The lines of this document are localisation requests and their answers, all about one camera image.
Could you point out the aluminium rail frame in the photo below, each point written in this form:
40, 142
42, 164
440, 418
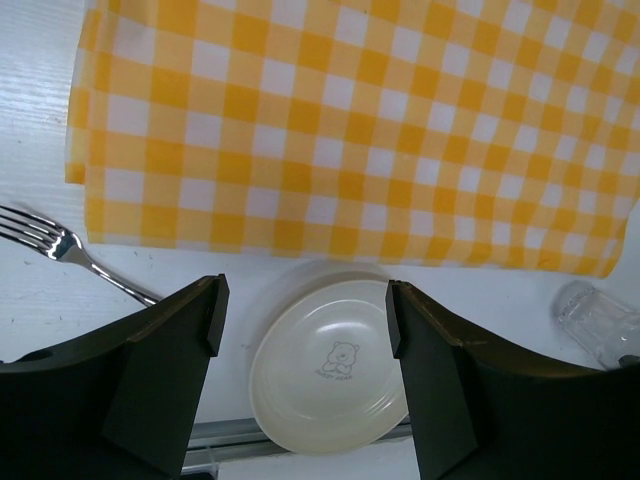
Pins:
238, 449

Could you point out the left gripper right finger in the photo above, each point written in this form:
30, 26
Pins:
482, 407

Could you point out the cream round plate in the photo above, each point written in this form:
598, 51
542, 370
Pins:
323, 379

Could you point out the yellow white checkered cloth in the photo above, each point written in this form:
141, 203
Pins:
440, 133

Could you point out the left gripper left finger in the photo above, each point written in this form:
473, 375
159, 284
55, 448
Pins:
118, 402

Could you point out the clear plastic cup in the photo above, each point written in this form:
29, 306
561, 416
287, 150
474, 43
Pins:
604, 326

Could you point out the silver fork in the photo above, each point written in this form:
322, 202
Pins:
58, 243

